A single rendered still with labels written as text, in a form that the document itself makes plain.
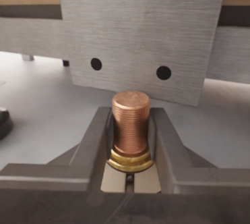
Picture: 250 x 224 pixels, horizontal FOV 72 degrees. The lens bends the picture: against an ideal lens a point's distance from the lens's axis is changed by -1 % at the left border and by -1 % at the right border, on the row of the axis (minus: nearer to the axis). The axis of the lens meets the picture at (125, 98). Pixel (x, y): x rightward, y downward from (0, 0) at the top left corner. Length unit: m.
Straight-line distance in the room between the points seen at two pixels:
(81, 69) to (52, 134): 0.17
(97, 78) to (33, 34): 0.14
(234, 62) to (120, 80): 0.11
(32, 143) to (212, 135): 0.29
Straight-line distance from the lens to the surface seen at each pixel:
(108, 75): 0.16
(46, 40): 0.26
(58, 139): 0.30
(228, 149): 0.31
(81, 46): 0.16
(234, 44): 0.19
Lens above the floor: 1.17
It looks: 29 degrees up
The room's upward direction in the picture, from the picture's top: 180 degrees clockwise
